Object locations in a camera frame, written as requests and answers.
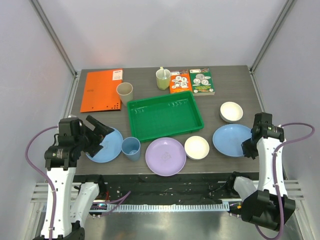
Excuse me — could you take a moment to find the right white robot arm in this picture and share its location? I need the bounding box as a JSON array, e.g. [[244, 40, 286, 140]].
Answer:
[[225, 112, 296, 232]]

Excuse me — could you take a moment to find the green book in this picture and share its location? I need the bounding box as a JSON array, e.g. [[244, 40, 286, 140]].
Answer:
[[189, 68, 215, 96]]

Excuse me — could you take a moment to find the orange book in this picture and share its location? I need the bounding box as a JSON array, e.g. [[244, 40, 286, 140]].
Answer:
[[169, 69, 192, 94]]

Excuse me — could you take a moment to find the blue cup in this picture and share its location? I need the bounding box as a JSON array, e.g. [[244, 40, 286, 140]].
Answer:
[[121, 137, 141, 162]]

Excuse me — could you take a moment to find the green cup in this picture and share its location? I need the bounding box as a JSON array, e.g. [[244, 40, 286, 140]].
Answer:
[[155, 67, 171, 90]]

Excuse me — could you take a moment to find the white slotted cable duct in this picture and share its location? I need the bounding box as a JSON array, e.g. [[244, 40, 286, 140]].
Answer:
[[42, 202, 230, 213]]

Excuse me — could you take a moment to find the green plastic bin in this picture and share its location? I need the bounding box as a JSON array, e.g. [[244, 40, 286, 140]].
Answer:
[[127, 91, 205, 143]]

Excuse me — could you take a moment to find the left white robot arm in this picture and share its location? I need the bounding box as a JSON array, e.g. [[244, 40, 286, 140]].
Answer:
[[34, 115, 114, 240]]

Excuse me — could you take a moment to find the orange folder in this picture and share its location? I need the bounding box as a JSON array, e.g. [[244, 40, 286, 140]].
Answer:
[[80, 68, 123, 113]]

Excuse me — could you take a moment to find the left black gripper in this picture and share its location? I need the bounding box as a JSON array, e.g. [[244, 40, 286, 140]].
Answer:
[[75, 115, 114, 156]]

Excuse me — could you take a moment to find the blue plate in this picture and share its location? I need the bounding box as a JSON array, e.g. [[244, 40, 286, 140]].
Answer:
[[86, 128, 123, 163], [212, 124, 252, 158]]

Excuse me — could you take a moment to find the white bowl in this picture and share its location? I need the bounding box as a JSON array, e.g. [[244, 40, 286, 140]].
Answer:
[[219, 101, 244, 123], [184, 135, 210, 161]]

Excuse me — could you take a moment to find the beige cup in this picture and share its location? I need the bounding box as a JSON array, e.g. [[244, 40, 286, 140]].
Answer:
[[116, 82, 134, 106]]

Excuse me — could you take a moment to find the near white bowl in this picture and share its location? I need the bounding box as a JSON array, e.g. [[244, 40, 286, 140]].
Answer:
[[184, 135, 210, 161]]

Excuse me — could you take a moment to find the white spoon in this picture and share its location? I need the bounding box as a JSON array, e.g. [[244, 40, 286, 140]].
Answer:
[[159, 67, 170, 79]]

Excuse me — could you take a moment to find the purple plate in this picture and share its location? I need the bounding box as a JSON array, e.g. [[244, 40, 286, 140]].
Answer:
[[145, 137, 187, 177]]

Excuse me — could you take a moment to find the far white bowl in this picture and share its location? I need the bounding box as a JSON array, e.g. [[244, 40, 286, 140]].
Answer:
[[219, 101, 244, 123]]

